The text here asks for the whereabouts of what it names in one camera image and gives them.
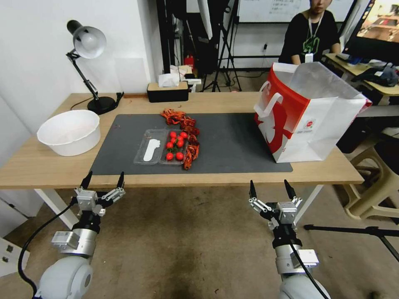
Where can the whiteboard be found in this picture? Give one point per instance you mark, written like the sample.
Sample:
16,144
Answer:
268,9

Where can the black and white desk lamp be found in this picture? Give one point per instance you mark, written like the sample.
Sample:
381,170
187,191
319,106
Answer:
88,39

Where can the white drawer unit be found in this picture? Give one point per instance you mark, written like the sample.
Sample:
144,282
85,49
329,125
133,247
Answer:
12,258

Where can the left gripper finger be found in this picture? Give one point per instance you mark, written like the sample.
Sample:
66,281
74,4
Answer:
120,183
84,184

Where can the cardboard box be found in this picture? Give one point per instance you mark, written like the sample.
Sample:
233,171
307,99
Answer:
180,69

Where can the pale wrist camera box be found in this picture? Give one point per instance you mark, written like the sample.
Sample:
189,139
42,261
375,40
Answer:
286,212
86,200

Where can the clear disposable takeout box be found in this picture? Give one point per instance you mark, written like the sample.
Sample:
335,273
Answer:
154,155

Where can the black camera tripod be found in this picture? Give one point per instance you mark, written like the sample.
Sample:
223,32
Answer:
225,46

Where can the beige plastic stool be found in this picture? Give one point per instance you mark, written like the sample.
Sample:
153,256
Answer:
374,183

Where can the white tissue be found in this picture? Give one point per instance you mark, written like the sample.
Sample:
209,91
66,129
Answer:
168,80

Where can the dark bundle of cloth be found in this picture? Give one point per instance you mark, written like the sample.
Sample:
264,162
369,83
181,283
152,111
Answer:
378,76

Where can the pale wooden background desk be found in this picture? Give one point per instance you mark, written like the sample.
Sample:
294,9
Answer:
385,90

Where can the black computer monitor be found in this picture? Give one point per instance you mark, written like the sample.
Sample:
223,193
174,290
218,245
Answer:
374,28

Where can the person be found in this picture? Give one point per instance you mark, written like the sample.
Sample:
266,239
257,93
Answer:
311,31

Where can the red fire extinguisher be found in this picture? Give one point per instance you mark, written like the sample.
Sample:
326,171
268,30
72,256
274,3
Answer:
189,60

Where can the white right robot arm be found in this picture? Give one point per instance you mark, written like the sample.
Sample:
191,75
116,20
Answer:
294,288

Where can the white table leg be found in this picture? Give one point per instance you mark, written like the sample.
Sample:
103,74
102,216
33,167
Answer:
57,207
308,204

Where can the white sticker on box lid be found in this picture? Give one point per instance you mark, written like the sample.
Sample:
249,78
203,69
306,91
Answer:
151,149

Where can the red cooked crayfish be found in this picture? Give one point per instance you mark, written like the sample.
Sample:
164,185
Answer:
190,157
170,116
194,142
193,130
188,122

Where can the white plastic bowl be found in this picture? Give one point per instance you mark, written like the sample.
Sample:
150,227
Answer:
70,135

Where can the black stand leg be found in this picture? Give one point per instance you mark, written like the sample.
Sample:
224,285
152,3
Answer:
349,230

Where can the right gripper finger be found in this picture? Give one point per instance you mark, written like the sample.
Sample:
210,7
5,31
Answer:
290,189
253,190

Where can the dark grey table mat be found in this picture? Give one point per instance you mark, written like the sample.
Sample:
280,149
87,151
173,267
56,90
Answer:
230,146

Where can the red and white delivery bag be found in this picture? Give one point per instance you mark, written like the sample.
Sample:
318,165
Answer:
315,124

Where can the black tissue box wooden lid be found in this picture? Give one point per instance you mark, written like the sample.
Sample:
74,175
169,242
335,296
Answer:
168,93

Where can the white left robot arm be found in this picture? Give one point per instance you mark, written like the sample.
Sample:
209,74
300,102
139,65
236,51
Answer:
67,275

